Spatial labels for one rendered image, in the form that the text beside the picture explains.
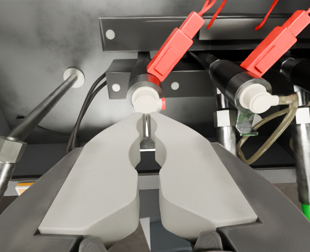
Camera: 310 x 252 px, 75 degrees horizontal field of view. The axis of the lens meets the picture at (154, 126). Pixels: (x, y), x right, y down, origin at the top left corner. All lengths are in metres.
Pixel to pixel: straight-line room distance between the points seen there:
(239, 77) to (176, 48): 0.05
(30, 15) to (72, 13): 0.07
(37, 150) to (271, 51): 0.48
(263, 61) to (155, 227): 0.66
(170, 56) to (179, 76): 0.12
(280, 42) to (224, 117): 0.08
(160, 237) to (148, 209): 0.10
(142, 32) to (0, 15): 0.29
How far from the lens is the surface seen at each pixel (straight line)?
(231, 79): 0.18
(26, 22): 0.46
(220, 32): 0.26
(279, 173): 0.49
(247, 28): 0.27
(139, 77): 0.15
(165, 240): 0.74
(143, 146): 0.16
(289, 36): 0.19
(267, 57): 0.19
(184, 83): 0.28
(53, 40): 0.44
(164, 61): 0.16
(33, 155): 0.52
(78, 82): 0.44
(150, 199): 0.80
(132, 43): 0.26
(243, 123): 0.18
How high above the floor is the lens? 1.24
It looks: 60 degrees down
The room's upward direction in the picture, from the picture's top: 174 degrees clockwise
